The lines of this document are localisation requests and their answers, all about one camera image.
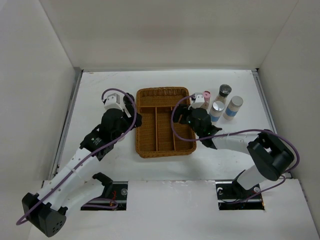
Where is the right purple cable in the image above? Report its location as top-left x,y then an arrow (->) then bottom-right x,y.
170,94 -> 301,203

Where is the pink cap spice bottle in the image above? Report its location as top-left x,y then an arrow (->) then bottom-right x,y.
201,90 -> 211,110

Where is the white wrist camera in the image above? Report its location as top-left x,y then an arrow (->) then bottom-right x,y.
188,92 -> 205,110
102,93 -> 123,111

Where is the brown wicker divided tray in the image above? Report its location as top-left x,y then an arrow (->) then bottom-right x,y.
135,86 -> 197,158

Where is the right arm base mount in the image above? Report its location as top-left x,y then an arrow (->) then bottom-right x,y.
215,181 -> 265,211

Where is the silver cap blue label jar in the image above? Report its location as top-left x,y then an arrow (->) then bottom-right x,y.
209,101 -> 225,123

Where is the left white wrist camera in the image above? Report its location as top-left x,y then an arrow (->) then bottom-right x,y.
102,93 -> 123,111

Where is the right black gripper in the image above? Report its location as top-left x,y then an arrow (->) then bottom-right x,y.
170,103 -> 202,137

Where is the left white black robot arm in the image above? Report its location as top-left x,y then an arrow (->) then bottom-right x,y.
17,89 -> 142,238

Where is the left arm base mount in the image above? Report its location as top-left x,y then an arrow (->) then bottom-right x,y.
80,181 -> 129,211

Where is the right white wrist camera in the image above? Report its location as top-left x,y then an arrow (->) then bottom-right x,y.
188,92 -> 205,110

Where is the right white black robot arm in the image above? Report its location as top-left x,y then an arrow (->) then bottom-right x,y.
171,104 -> 300,203

